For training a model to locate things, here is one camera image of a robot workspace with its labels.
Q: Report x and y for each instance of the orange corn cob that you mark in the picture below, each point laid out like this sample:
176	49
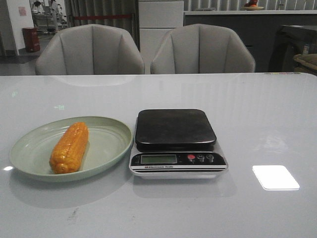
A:
67	154

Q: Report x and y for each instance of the black silver kitchen scale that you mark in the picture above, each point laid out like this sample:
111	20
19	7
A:
175	144

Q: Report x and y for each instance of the light green plate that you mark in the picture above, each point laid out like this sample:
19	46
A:
109	140

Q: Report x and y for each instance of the right grey upholstered chair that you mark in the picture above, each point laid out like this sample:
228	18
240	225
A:
201	48

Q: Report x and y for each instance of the grey upholstered chair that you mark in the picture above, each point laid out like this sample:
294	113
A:
201	48
91	49

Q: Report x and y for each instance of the left grey upholstered chair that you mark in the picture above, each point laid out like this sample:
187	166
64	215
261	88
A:
91	49

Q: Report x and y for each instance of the white cabinet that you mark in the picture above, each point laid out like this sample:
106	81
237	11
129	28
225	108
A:
156	17

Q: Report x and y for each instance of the grey counter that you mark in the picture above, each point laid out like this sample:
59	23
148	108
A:
257	28

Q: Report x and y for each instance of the fruit bowl on counter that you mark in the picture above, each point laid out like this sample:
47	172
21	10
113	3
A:
252	5

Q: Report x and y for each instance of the red trash bin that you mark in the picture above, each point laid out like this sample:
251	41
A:
31	39

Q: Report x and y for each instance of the dark side table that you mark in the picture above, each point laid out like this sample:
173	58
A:
291	40

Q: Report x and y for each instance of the tan cushion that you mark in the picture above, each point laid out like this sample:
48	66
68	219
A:
306	63

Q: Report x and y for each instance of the pink wall notice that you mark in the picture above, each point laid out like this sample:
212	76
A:
22	11

